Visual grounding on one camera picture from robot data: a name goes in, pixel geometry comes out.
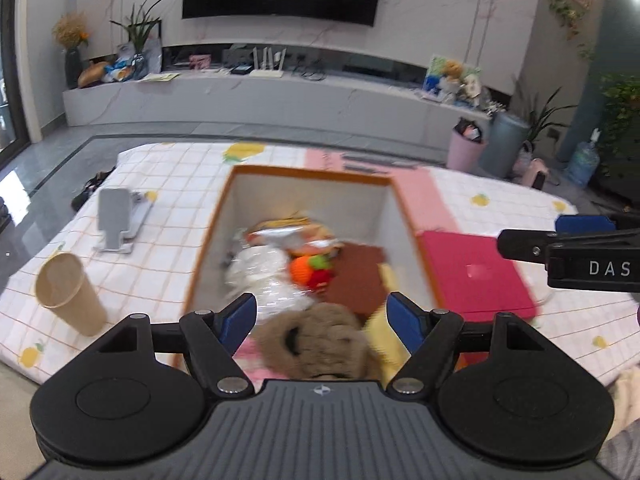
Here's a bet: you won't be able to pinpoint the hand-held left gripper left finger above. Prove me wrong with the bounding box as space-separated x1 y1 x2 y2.
92 292 258 396

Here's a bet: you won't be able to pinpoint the pink space heater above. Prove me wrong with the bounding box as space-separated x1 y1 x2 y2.
521 157 549 191

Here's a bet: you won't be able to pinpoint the fruit print checked tablecloth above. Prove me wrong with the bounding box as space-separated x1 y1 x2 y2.
0 142 621 386

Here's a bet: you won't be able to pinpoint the brown paper cup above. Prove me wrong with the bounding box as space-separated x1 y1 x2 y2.
35 252 108 337

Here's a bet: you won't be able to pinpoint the green picture board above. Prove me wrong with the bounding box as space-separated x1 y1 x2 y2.
424 55 483 106

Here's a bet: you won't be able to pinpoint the plastic shopping bags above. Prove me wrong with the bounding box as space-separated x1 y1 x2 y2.
102 35 163 83

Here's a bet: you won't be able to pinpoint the grey lidded trash can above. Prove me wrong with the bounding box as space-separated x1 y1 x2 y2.
480 110 530 178

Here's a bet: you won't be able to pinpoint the clear plastic bundle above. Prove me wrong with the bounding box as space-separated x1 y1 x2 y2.
225 245 313 311

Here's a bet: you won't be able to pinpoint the orange brown cushion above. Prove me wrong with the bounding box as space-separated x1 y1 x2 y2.
77 61 111 88

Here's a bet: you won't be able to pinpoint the orange crocheted fruit toy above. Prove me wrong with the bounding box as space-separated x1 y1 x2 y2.
290 254 337 291

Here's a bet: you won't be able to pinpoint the pink play mat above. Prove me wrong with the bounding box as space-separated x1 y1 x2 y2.
304 149 461 233

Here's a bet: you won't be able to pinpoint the tall leafy potted plant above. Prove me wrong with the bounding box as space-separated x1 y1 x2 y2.
110 0 163 56

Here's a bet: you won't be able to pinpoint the black cable bundle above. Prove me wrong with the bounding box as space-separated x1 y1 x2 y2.
292 57 326 81

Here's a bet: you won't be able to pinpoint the pink trash bin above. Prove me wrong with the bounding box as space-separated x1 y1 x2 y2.
446 117 488 172

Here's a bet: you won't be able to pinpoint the brown sponge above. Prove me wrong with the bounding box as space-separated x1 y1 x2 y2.
325 242 388 318

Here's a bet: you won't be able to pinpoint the white router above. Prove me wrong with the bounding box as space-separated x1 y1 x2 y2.
250 46 286 78

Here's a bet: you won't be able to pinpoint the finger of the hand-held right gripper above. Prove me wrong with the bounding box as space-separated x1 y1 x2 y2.
497 228 557 264
555 212 640 242

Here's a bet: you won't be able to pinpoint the orange and white soft toy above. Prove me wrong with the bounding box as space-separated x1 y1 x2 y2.
242 216 343 257

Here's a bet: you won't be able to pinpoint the long leaf potted plant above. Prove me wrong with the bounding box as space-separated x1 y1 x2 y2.
512 77 576 146

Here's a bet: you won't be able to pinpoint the green climbing plant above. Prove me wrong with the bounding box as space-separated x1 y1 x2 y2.
597 72 640 181

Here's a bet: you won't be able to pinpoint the white marble television console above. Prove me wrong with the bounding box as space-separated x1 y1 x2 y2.
62 42 506 161

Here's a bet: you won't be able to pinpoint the red flat box lid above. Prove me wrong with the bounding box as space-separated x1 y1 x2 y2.
417 230 538 321

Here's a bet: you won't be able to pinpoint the hanging ivy plant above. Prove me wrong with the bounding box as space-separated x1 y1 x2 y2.
547 0 586 38

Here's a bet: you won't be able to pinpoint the dark vase with dried flowers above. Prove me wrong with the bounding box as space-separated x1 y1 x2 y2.
52 12 91 88

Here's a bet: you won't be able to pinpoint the yellow cloth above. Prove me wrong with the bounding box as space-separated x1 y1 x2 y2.
362 262 411 378

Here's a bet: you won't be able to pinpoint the orange rimmed white storage box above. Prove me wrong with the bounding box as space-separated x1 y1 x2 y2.
170 165 446 376

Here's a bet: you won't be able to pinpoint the brown plush bear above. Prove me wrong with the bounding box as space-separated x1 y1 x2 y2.
255 302 383 381

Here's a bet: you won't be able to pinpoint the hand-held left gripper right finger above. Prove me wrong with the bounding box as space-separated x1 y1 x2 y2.
387 291 548 396

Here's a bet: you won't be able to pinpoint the blue water jug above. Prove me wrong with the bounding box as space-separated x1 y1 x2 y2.
565 129 601 188

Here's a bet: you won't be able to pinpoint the grey phone stand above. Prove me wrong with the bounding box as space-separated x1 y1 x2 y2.
94 186 153 253

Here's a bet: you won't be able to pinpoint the dark slippers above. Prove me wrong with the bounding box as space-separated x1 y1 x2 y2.
71 170 116 211

